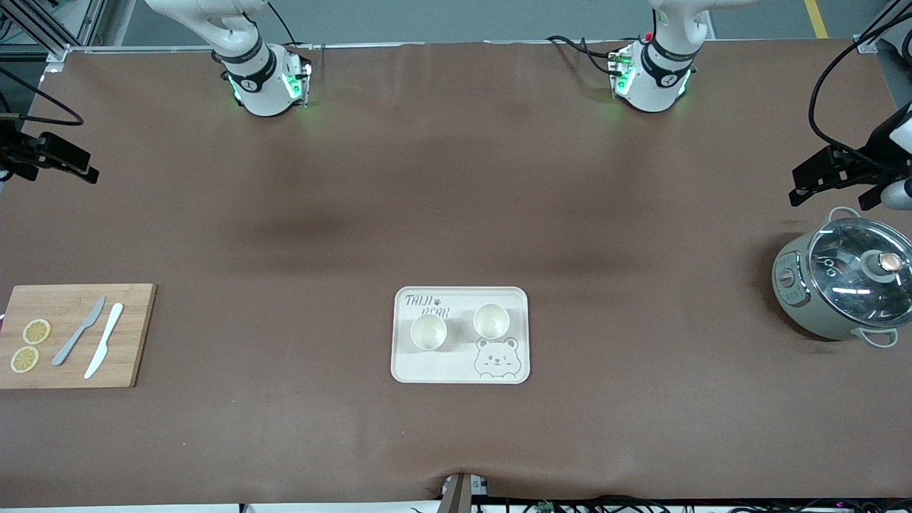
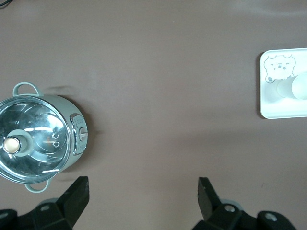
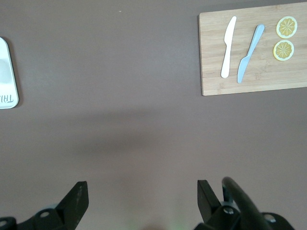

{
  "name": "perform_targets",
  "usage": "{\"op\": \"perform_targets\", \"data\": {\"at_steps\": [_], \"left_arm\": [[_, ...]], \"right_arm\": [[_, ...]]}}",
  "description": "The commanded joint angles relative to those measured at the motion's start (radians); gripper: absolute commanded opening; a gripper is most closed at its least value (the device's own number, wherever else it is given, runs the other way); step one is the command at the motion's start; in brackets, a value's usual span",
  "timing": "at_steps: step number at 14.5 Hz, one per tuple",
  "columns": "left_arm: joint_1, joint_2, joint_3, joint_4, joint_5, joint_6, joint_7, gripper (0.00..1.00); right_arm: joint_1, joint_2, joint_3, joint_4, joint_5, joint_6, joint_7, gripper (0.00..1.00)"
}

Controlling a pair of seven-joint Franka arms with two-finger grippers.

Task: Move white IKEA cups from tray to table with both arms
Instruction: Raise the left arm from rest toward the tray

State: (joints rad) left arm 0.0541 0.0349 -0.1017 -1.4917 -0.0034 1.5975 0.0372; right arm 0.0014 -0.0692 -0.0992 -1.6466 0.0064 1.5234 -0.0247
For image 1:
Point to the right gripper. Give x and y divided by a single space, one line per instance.
19 154

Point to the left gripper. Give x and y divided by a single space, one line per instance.
857 168

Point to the white IKEA cup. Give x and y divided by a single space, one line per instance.
491 321
429 333

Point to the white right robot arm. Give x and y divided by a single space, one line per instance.
260 85

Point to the glass pot lid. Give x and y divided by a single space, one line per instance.
848 285

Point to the sage green electric pot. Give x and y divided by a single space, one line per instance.
794 292

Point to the yellow lemon slice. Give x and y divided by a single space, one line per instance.
37 331
25 359

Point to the grey plastic knife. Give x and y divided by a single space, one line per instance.
75 338

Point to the white plastic knife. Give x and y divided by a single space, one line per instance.
105 338

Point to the bamboo cutting board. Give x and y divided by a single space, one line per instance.
139 335

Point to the brown table cover mat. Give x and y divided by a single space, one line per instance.
456 178

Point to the cream bear print tray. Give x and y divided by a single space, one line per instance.
456 367

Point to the metal clamp post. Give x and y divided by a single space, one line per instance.
459 495

